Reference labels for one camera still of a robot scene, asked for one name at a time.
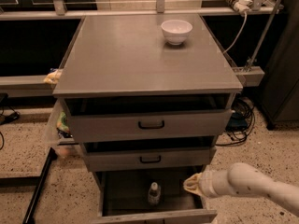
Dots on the white power strip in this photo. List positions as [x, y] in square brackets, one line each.
[240, 6]

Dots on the grey drawer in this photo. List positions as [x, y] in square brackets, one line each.
[148, 153]
[130, 126]
[124, 198]

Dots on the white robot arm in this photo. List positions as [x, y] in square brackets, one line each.
[241, 180]

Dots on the clear plastic storage bin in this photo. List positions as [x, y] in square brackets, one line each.
[52, 137]

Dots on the middle grey drawer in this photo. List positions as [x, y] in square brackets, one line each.
[148, 153]

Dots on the white ceramic bowl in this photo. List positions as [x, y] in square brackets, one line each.
[176, 31]

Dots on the dark grey cabinet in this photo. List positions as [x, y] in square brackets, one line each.
[278, 94]

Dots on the grey metal bench rail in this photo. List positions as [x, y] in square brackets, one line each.
[33, 86]

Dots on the top grey drawer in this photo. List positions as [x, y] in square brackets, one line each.
[130, 126]

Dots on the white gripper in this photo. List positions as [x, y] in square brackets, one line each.
[206, 184]

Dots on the bottom grey drawer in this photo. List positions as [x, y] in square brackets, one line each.
[124, 198]

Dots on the yellow crumpled bag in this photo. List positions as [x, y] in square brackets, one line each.
[53, 77]

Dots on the grey drawer cabinet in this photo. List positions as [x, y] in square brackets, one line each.
[123, 64]

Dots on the clear plastic water bottle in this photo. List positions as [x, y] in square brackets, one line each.
[154, 193]

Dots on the black floor rail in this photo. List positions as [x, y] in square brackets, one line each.
[31, 181]

